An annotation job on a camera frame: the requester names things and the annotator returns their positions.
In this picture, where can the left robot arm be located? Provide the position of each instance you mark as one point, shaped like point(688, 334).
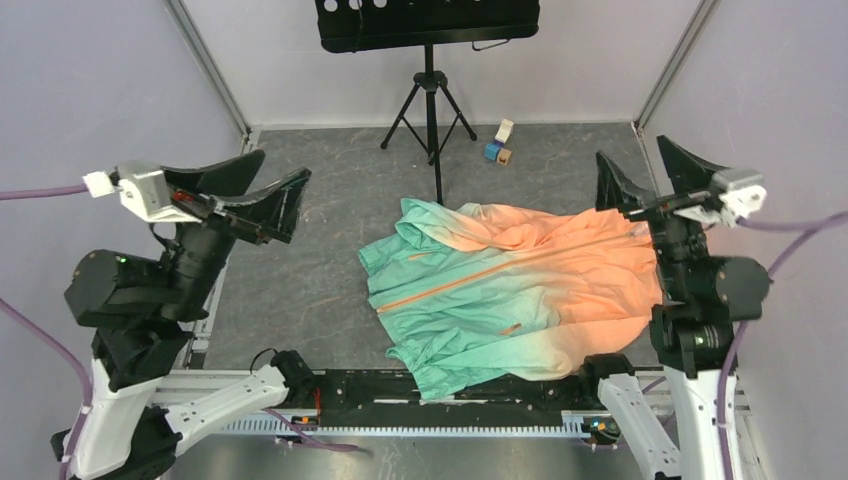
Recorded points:
point(138, 309)

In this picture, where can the brown wooden toy cube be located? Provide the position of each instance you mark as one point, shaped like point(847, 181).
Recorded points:
point(504, 156)

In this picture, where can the grey slotted cable duct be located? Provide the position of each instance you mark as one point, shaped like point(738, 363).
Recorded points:
point(257, 424)

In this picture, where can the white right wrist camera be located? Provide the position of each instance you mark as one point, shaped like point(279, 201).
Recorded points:
point(731, 195)

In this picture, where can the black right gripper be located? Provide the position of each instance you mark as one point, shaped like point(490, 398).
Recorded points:
point(686, 172)

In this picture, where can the green and orange jacket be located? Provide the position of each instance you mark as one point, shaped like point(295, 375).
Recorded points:
point(486, 290)

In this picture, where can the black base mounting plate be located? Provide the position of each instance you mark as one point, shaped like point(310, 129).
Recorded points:
point(391, 398)

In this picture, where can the white toy block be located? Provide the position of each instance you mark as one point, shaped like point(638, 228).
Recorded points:
point(504, 131)

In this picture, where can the black music stand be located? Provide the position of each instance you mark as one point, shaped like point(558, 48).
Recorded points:
point(430, 111)

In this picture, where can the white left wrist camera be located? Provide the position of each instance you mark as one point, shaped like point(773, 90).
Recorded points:
point(142, 189)

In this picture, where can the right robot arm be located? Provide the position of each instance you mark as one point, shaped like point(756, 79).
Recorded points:
point(693, 328)

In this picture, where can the blue toy cube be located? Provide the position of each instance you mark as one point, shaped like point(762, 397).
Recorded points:
point(491, 151)

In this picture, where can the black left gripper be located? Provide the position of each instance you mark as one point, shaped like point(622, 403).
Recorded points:
point(261, 213)

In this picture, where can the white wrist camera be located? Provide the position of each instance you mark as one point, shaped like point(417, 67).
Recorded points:
point(142, 189)
point(731, 195)

